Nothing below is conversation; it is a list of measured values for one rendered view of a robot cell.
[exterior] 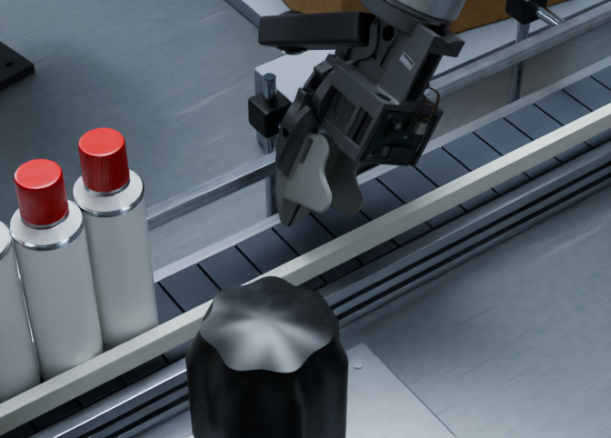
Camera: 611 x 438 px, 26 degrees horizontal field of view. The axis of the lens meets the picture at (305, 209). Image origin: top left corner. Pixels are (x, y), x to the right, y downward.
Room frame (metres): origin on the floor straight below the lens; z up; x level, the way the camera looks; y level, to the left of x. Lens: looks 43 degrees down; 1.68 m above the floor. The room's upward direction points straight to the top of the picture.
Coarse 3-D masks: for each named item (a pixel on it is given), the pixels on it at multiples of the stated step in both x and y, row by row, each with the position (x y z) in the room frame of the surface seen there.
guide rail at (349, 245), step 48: (528, 144) 0.91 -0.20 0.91; (432, 192) 0.85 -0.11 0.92; (480, 192) 0.87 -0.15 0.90; (336, 240) 0.79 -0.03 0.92; (384, 240) 0.81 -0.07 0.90; (144, 336) 0.68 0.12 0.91; (192, 336) 0.70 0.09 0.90; (48, 384) 0.63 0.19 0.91; (96, 384) 0.65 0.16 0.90; (0, 432) 0.60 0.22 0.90
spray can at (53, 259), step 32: (32, 160) 0.69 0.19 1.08; (32, 192) 0.66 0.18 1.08; (64, 192) 0.68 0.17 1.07; (32, 224) 0.66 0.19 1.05; (64, 224) 0.67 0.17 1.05; (32, 256) 0.65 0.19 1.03; (64, 256) 0.66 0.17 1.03; (32, 288) 0.66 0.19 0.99; (64, 288) 0.66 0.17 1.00; (32, 320) 0.66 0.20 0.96; (64, 320) 0.65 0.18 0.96; (96, 320) 0.67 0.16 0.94; (64, 352) 0.65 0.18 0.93; (96, 352) 0.67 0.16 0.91
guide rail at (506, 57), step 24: (576, 24) 1.03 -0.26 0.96; (600, 24) 1.05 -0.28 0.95; (504, 48) 1.00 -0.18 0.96; (528, 48) 1.00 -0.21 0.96; (456, 72) 0.96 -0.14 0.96; (480, 72) 0.96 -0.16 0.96; (432, 96) 0.93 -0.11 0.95; (240, 168) 0.83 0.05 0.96; (264, 168) 0.83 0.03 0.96; (192, 192) 0.80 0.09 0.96; (216, 192) 0.80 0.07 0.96; (168, 216) 0.78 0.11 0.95
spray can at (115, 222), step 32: (96, 128) 0.73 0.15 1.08; (96, 160) 0.70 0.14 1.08; (96, 192) 0.70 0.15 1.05; (128, 192) 0.70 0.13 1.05; (96, 224) 0.69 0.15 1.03; (128, 224) 0.69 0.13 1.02; (96, 256) 0.69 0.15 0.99; (128, 256) 0.69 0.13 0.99; (96, 288) 0.69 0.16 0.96; (128, 288) 0.69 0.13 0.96; (128, 320) 0.69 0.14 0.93
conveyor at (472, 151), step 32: (576, 96) 1.03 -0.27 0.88; (608, 96) 1.03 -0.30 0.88; (480, 128) 0.98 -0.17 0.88; (512, 128) 0.98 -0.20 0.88; (544, 128) 0.98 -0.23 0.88; (448, 160) 0.93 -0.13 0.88; (480, 160) 0.93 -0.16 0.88; (384, 192) 0.89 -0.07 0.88; (416, 192) 0.89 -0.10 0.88; (320, 224) 0.85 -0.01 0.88; (352, 224) 0.85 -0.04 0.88; (224, 256) 0.81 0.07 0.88; (256, 256) 0.81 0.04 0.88; (288, 256) 0.81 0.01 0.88; (160, 288) 0.77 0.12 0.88; (192, 288) 0.77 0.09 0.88; (224, 288) 0.77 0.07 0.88; (160, 320) 0.73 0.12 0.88; (128, 384) 0.67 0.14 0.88; (64, 416) 0.63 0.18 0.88
